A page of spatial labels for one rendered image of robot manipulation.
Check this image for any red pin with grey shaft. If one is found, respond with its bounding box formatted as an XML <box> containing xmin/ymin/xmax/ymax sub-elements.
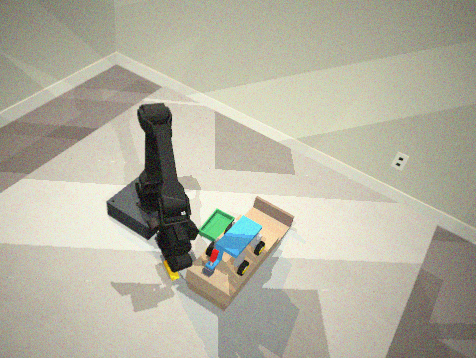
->
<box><xmin>209</xmin><ymin>249</ymin><xmax>219</xmax><ymax>266</ymax></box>

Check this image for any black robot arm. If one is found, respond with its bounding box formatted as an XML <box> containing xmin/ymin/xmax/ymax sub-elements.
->
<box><xmin>135</xmin><ymin>103</ymin><xmax>199</xmax><ymax>256</ymax></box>

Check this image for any green tray floor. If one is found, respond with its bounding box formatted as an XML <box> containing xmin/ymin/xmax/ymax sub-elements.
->
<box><xmin>202</xmin><ymin>213</ymin><xmax>231</xmax><ymax>238</ymax></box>

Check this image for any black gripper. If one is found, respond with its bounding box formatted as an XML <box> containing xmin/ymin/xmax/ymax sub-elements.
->
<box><xmin>148</xmin><ymin>216</ymin><xmax>193</xmax><ymax>273</ymax></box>

